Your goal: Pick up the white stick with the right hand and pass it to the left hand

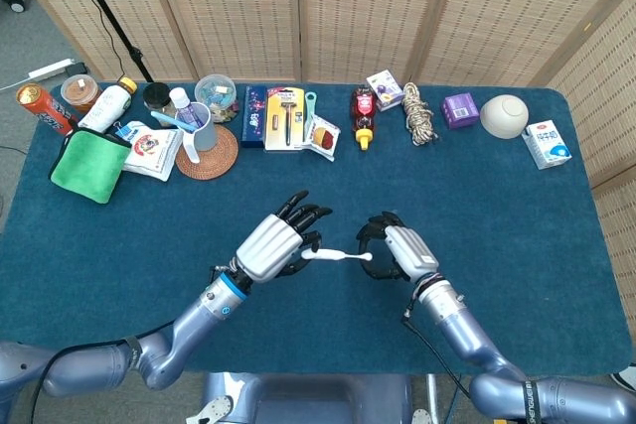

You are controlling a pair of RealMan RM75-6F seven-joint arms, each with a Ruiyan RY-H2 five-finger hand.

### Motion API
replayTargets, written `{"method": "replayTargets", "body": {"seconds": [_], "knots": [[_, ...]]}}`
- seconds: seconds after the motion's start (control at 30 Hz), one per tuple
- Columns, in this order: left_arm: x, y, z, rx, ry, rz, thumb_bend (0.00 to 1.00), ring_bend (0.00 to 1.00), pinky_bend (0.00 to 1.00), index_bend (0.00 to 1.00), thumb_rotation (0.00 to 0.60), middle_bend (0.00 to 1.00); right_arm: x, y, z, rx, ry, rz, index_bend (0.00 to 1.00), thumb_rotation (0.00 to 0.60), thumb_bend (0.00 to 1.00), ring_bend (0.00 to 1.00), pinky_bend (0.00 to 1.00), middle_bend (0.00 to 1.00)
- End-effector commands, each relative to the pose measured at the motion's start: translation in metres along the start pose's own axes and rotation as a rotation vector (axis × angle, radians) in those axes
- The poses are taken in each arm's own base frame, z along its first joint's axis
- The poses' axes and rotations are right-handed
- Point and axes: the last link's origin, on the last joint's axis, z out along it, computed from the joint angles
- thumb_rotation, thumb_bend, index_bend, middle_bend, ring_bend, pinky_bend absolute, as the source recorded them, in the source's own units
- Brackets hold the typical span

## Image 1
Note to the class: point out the black power adapter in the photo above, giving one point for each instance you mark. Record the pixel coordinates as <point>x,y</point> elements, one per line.
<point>77,69</point>

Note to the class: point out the woven rattan coaster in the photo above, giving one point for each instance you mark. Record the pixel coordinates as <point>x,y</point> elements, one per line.
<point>218,156</point>

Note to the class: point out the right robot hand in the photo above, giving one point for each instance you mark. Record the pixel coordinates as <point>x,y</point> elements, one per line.
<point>410,250</point>

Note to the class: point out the light blue toothbrush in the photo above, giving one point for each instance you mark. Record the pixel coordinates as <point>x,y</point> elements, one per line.
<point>166,118</point>

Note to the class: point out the beige upturned bowl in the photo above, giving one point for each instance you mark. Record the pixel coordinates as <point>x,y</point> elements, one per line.
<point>502,118</point>

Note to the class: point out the dark blue long box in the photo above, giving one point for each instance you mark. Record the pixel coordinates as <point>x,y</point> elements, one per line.
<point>254,116</point>

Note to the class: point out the small white purple box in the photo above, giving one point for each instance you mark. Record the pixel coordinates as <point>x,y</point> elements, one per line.
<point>385,89</point>

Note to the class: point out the black-lid glass jar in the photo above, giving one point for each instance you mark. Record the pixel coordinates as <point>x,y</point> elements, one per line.
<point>156,94</point>

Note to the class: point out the white bottle with yellow cap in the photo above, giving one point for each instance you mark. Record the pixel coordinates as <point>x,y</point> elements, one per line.
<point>107,106</point>

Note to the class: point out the white printed snack bag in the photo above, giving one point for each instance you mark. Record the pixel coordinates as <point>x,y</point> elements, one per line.
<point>154,151</point>

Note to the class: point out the white snack packet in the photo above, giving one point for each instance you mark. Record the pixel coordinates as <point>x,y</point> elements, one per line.
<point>323,136</point>

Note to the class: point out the blue carpet table mat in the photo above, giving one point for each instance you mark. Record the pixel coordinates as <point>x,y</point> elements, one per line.
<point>447,185</point>

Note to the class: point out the honey bottle with yellow cap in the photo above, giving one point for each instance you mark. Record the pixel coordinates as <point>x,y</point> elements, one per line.
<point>364,111</point>

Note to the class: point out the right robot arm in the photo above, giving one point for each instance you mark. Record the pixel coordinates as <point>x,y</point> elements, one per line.
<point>457,329</point>

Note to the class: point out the blue robot torso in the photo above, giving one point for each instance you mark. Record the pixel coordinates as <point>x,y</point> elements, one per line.
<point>308,399</point>

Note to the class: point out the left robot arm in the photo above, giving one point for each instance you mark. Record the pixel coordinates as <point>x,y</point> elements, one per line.
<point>199,320</point>

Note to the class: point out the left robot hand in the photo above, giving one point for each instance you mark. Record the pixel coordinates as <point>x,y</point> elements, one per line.
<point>268,245</point>

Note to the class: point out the red drink can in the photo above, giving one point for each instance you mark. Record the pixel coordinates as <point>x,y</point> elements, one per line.
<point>47,108</point>

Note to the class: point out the white blue milk carton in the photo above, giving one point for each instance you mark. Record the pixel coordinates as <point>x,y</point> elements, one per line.
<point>546,146</point>

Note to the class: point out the clear tub of clips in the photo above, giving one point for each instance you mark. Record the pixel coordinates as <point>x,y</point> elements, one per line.
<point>213,91</point>

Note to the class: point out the black tripod stand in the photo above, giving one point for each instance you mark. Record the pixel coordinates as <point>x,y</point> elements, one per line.
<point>107,12</point>

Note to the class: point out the yellow razor blister pack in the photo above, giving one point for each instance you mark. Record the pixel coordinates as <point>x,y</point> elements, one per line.
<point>285,116</point>

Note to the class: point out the orange-lid plastic container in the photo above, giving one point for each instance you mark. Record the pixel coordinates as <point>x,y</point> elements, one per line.
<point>79,91</point>

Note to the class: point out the white power strip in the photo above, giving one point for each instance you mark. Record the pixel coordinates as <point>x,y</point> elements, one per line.
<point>49,68</point>

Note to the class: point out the green microfiber cloth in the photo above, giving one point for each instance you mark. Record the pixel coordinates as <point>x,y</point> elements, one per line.
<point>89,166</point>

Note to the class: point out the white purple tube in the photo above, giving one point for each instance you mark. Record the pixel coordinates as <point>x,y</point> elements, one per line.
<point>181,103</point>

